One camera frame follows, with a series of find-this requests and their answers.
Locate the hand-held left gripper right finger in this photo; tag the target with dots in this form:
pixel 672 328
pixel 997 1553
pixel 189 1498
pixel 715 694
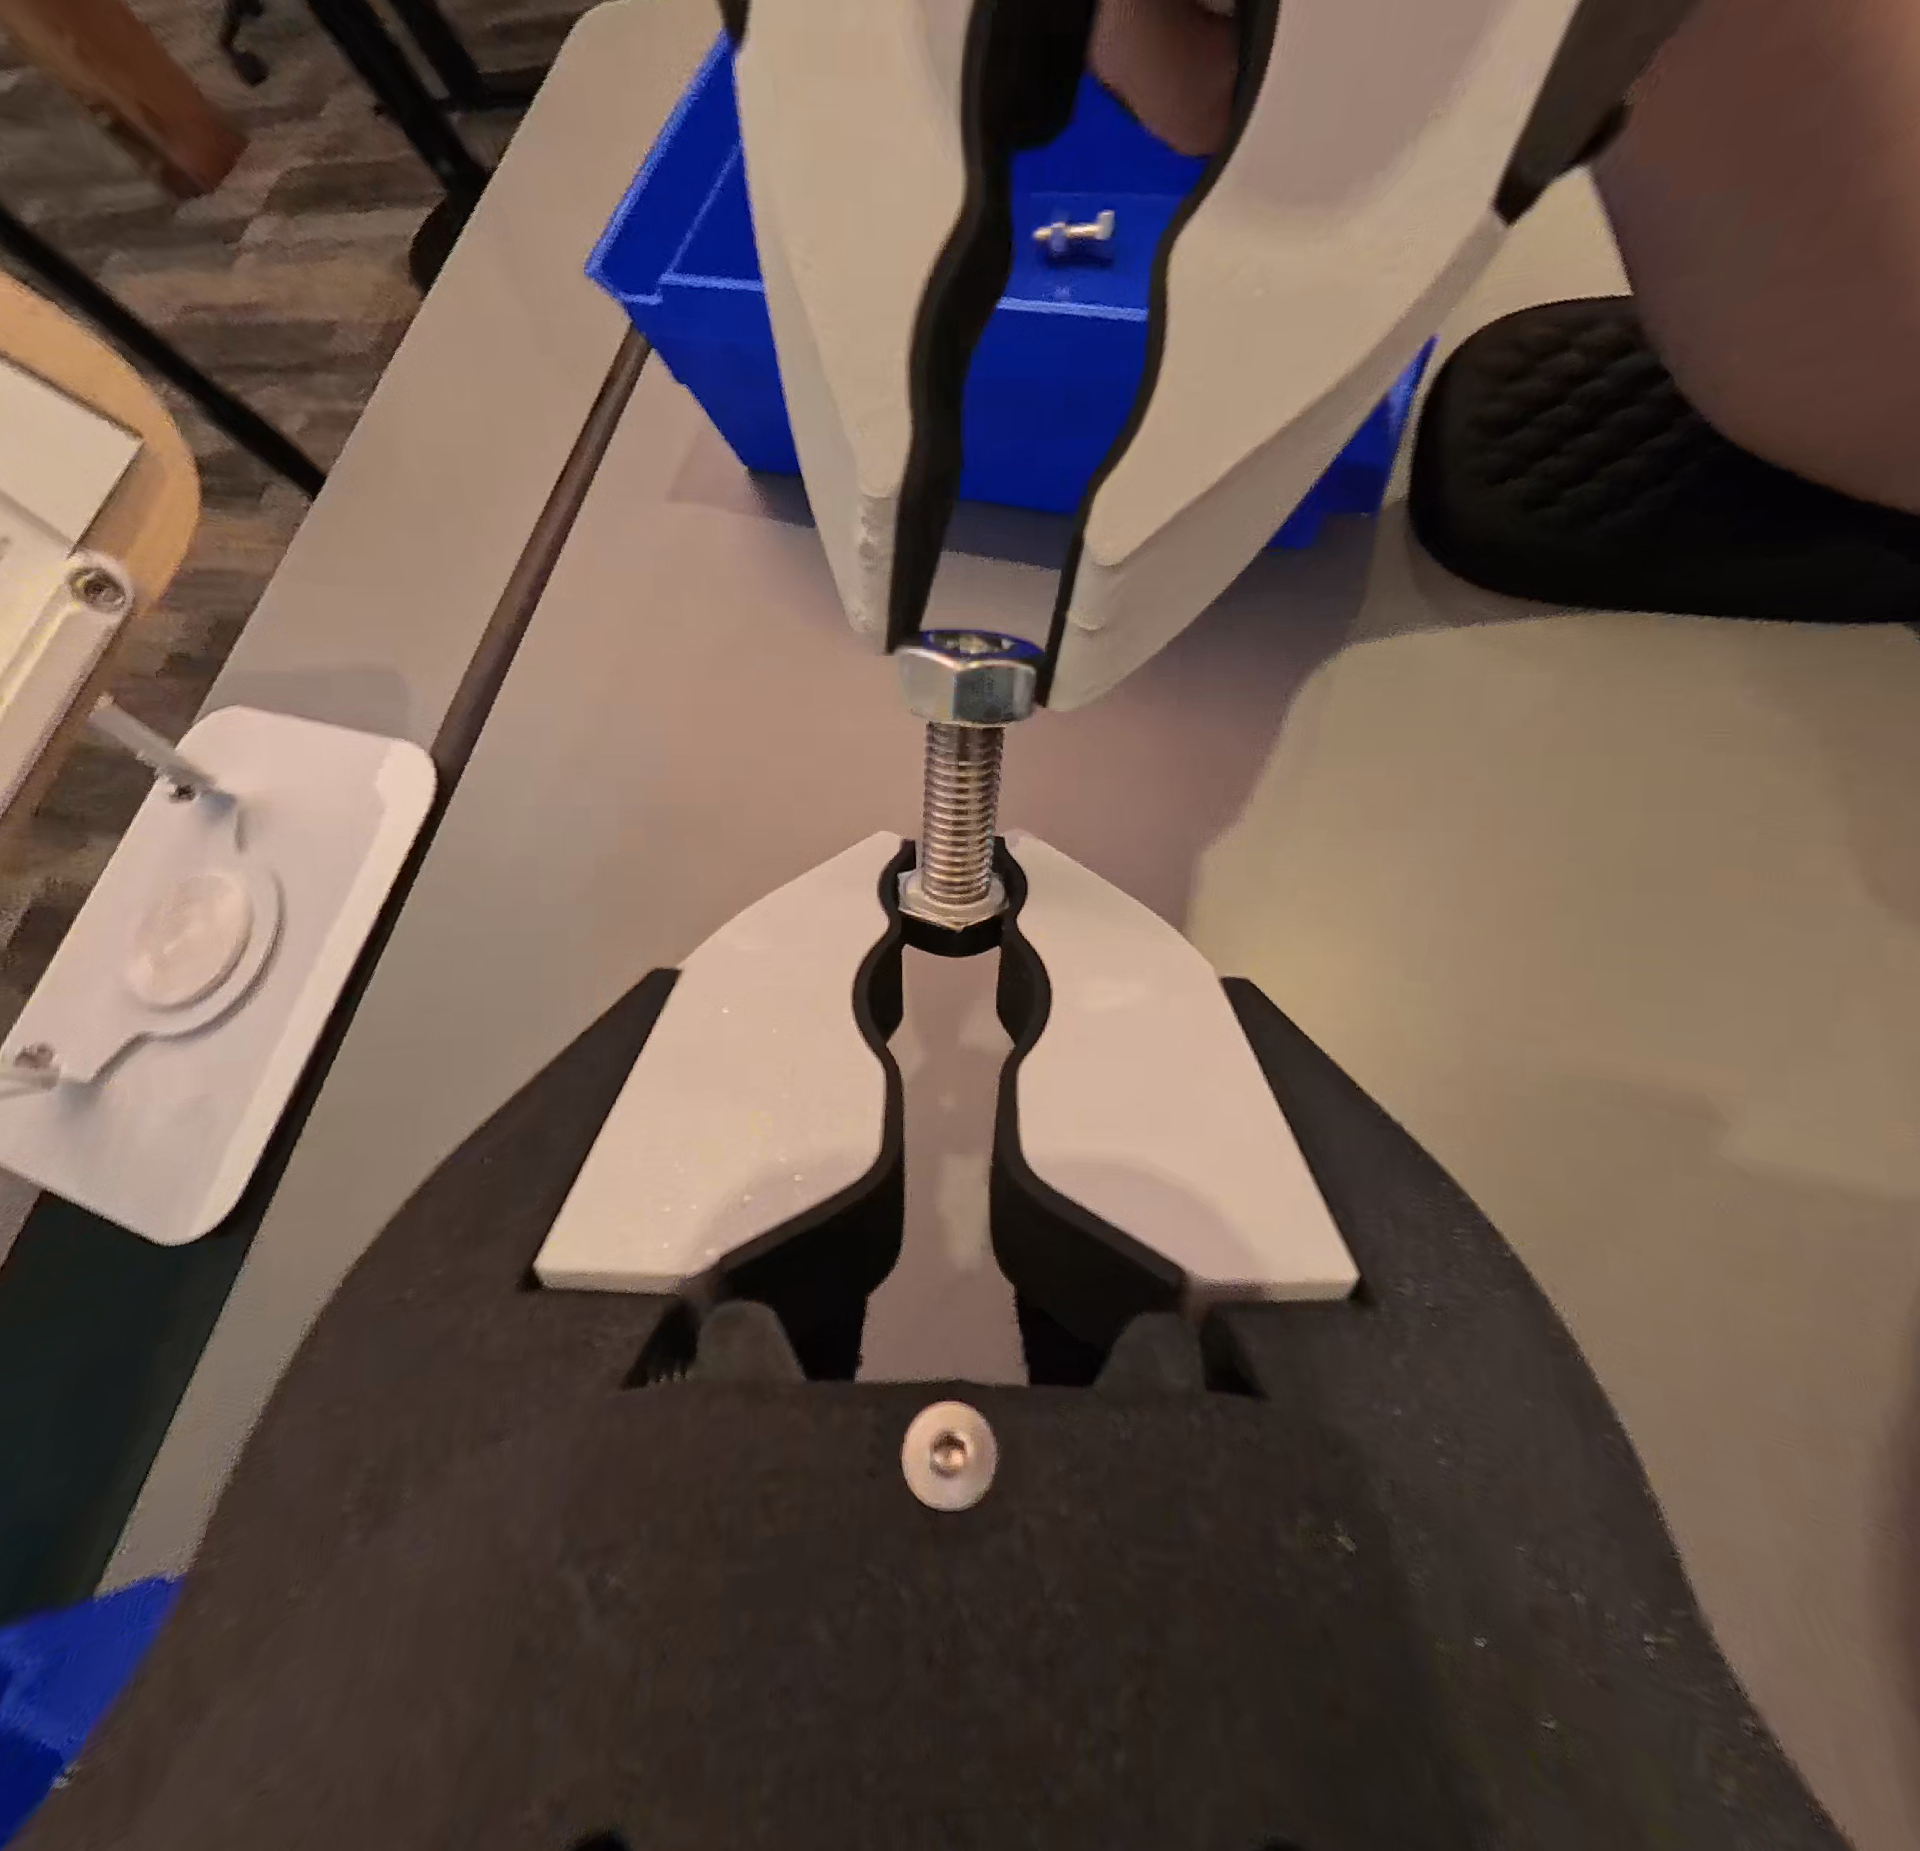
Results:
pixel 1184 1101

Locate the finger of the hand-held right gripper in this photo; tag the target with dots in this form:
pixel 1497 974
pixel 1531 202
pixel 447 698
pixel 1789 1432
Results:
pixel 1351 233
pixel 856 158

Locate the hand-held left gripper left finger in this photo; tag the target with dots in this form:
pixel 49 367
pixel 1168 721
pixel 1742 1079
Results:
pixel 719 1101

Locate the silver hex bolt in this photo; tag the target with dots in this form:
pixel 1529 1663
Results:
pixel 1076 233
pixel 959 816

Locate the blue plastic parts bin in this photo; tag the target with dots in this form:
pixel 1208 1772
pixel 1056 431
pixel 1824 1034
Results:
pixel 1050 383
pixel 60 1686

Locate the silver hex nut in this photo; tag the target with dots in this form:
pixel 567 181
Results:
pixel 969 681

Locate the person's right forearm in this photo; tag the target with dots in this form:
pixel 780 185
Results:
pixel 1772 233

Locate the person's right hand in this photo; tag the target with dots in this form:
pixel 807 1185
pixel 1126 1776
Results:
pixel 1155 68

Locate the black framed easel board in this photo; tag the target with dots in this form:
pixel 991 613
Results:
pixel 396 46

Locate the instruction sheet on stand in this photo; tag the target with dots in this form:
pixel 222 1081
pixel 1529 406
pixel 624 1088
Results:
pixel 226 982

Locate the wooden pillar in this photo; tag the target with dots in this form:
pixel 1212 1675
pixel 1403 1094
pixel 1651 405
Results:
pixel 136 82

